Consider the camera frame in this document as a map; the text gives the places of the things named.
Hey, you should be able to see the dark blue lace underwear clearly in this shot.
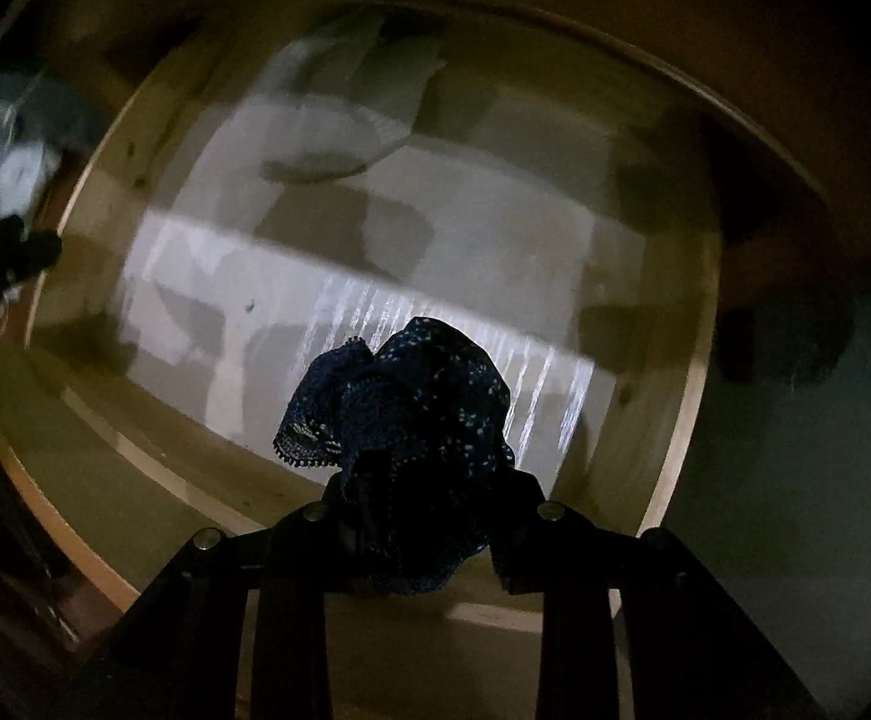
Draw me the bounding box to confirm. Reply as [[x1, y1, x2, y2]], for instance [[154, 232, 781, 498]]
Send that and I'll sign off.
[[273, 317, 515, 595]]

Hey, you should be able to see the white drawer liner paper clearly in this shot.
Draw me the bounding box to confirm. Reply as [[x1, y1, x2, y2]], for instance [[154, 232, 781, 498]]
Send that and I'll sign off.
[[119, 34, 645, 488]]

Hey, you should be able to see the wooden drawer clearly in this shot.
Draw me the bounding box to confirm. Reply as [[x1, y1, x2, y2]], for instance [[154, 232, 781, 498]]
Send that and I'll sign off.
[[0, 0, 803, 608]]

